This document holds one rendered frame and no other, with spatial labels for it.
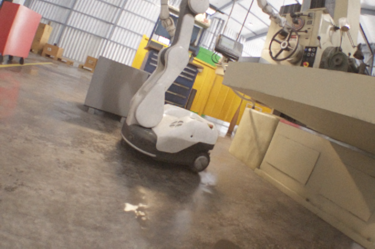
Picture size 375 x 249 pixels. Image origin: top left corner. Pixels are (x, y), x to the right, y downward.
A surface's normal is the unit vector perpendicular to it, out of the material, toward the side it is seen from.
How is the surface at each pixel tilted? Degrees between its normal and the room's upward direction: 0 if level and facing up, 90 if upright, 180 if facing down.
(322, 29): 90
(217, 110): 90
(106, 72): 90
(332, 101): 90
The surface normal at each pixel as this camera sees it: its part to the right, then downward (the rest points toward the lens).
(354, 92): -0.85, -0.28
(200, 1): 0.43, 0.23
